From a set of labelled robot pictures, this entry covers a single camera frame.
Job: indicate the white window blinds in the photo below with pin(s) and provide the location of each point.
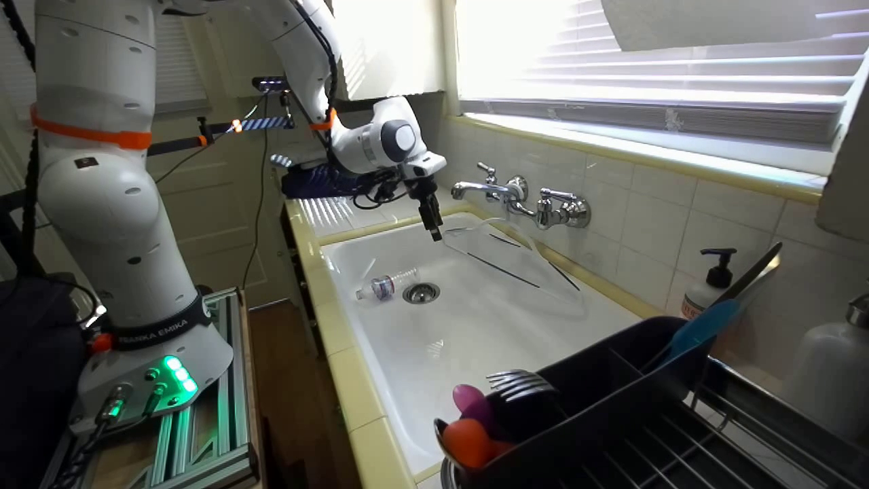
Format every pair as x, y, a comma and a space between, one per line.
762, 71

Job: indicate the purple utensil handle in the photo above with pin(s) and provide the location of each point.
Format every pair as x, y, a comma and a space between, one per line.
474, 404

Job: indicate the metal forks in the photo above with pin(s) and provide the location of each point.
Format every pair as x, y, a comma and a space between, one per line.
518, 385

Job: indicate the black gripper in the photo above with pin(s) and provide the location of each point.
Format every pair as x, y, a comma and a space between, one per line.
426, 190

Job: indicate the small plastic bottle in sink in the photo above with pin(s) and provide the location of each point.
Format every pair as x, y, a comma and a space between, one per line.
378, 290

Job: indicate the white ceramic sink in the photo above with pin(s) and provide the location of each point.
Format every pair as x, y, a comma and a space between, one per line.
422, 352

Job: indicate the dark blue bag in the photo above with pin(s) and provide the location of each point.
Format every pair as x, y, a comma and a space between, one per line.
325, 180

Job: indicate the metal sink drain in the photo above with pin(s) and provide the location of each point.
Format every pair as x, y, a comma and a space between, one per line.
420, 292

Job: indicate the blue spatula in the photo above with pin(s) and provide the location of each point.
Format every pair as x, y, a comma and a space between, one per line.
709, 322

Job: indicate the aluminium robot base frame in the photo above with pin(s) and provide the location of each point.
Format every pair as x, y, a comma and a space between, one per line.
193, 424

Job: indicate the orange utensil handle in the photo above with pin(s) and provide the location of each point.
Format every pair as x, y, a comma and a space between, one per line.
470, 443

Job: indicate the camera on tripod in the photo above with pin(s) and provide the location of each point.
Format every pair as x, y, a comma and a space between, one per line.
272, 113

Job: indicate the white upper cabinet right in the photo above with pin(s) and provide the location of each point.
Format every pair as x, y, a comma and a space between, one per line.
390, 48

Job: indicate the soap pump bottle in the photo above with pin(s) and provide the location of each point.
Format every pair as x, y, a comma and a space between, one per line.
712, 283

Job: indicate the white dish soap bottle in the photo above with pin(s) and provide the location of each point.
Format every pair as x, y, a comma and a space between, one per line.
829, 379

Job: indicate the black dish drying rack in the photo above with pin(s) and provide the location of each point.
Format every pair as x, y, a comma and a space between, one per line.
613, 420

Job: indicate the chrome wall faucet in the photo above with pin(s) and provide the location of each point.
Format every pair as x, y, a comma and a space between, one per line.
552, 208

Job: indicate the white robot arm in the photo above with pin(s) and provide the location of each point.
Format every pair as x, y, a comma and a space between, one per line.
97, 82

